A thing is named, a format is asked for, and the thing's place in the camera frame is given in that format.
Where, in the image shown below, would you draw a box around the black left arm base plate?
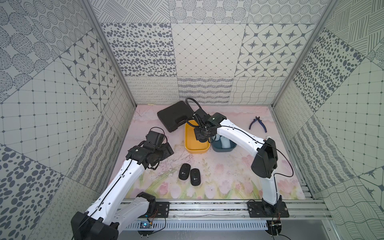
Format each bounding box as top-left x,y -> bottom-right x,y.
141,202 -> 170,218

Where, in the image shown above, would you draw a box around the large light blue mouse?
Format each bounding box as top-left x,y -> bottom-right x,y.
220,136 -> 231,149

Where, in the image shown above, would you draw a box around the yellow plastic storage box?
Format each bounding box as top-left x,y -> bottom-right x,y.
185,123 -> 211,154

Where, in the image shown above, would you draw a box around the black plastic tool case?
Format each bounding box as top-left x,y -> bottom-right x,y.
157,101 -> 193,133

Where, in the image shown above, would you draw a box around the black right controller box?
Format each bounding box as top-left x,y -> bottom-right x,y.
266,221 -> 282,236

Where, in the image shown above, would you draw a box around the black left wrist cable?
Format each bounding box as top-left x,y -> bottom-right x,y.
149,126 -> 169,145

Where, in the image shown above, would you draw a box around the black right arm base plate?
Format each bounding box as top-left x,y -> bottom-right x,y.
247,200 -> 290,219

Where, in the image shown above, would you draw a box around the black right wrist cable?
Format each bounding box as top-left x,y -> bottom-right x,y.
184,97 -> 208,128

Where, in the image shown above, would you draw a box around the teal plastic storage box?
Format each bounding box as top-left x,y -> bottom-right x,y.
210,134 -> 237,153

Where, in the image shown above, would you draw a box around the black mouse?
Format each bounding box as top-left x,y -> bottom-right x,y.
190,168 -> 202,186
179,163 -> 191,181

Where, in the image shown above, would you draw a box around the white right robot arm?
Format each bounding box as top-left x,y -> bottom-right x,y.
193,108 -> 280,206

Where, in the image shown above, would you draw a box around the green circuit board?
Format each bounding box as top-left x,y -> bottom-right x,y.
138,221 -> 154,237

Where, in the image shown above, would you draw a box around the blue handled pliers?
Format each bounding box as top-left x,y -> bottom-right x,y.
248,116 -> 268,134

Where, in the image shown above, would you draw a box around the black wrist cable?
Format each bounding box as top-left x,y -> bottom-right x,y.
149,126 -> 169,145
184,97 -> 208,128

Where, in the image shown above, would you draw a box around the aluminium front rail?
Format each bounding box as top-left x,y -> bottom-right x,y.
116,198 -> 334,222

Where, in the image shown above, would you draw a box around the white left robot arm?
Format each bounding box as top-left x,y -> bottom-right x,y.
71,128 -> 174,240

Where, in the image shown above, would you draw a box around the white perforated cable tray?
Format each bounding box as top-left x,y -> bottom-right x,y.
125,220 -> 268,231

